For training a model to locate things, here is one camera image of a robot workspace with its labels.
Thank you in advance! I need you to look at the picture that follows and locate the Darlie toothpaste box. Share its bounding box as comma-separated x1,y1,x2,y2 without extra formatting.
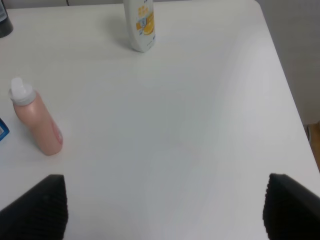
0,118,10,141

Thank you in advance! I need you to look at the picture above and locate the white bottle with blue cap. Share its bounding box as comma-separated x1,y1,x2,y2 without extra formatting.
123,0,156,53

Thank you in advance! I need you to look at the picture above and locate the pink lotion bottle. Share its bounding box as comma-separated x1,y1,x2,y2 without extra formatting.
9,77,63,156

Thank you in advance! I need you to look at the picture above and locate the black tube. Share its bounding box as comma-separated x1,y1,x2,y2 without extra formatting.
0,0,14,38

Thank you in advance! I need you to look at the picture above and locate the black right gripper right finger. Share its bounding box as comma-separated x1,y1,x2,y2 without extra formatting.
262,173,320,240

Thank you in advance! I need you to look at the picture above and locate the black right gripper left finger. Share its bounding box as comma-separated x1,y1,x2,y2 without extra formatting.
0,174,69,240

